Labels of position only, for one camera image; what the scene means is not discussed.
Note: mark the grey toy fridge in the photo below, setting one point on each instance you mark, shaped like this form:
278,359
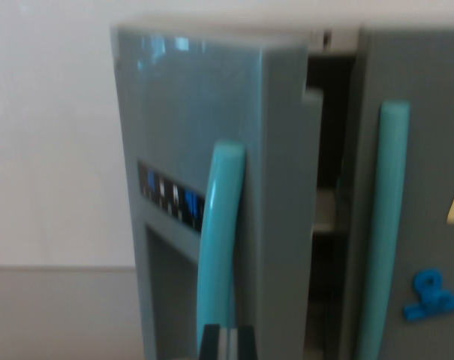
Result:
196,105

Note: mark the blue clip magnet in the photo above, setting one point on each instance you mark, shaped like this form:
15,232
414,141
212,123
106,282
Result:
433,298

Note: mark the grey fridge inner shelf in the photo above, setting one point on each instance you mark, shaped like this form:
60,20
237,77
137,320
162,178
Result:
326,210

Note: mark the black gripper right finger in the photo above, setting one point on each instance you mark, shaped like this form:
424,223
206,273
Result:
247,344

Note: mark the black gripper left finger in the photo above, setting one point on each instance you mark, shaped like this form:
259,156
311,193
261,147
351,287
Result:
210,343

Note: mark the black temperature display panel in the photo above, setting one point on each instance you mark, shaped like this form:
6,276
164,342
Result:
166,195

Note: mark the grey toy fridge body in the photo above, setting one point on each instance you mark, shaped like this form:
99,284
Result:
329,142

